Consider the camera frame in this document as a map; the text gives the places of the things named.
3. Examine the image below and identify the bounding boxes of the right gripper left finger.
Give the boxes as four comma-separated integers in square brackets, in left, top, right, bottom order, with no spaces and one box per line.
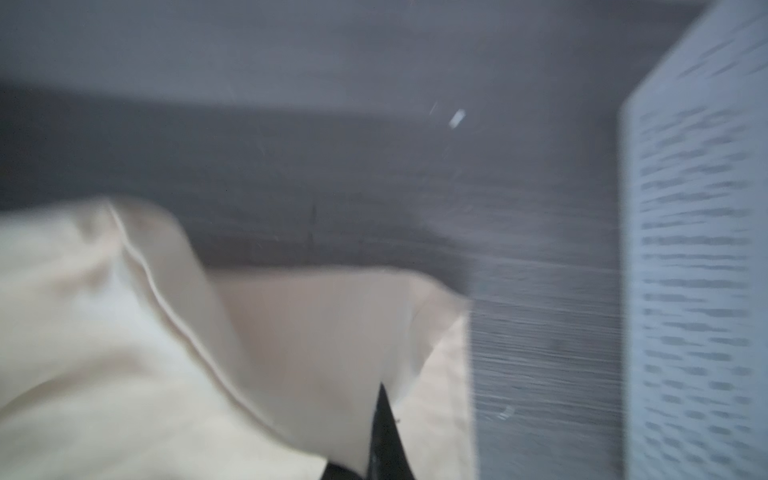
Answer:
[321,462,364,480]

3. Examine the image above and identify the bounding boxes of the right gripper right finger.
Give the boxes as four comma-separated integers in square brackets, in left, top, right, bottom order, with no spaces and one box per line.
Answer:
[367,384,415,480]

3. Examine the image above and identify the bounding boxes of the beige shorts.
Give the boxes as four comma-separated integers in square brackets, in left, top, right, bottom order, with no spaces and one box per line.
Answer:
[1,199,478,479]

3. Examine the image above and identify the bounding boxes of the white plastic basket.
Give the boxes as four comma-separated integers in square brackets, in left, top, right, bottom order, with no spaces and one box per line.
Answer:
[618,1,767,479]

